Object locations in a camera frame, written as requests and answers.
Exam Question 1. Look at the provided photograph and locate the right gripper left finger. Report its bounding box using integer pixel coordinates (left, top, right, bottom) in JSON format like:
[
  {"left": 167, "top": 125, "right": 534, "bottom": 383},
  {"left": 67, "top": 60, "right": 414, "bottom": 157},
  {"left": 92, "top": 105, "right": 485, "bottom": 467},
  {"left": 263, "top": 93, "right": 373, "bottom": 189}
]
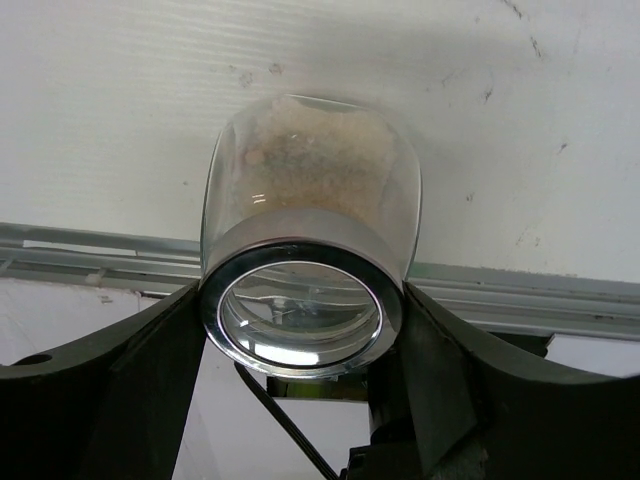
[{"left": 1, "top": 283, "right": 205, "bottom": 479}]

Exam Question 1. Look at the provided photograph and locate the aluminium table front rail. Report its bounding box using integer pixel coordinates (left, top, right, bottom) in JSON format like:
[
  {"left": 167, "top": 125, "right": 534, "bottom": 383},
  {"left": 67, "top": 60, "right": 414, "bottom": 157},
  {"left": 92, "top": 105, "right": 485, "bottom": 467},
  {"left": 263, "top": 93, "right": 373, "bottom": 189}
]
[{"left": 1, "top": 223, "right": 639, "bottom": 341}]

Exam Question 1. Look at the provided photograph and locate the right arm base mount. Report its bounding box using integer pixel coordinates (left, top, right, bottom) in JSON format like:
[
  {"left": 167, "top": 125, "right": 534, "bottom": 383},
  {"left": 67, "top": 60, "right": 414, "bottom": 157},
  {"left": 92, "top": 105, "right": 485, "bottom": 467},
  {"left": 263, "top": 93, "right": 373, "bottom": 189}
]
[{"left": 234, "top": 332, "right": 556, "bottom": 480}]

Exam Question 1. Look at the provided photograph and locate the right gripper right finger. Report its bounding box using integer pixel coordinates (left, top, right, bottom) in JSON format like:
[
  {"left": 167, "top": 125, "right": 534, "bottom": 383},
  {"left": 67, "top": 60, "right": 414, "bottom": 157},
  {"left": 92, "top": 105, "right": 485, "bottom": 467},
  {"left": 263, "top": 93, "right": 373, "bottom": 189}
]
[{"left": 367, "top": 286, "right": 639, "bottom": 479}]

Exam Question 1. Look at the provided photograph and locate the chrome-lid glass jar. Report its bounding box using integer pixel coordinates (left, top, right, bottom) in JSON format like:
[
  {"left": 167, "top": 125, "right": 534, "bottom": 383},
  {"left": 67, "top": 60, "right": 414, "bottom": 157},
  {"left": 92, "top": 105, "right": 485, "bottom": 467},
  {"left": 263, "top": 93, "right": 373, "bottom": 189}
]
[{"left": 199, "top": 94, "right": 422, "bottom": 379}]

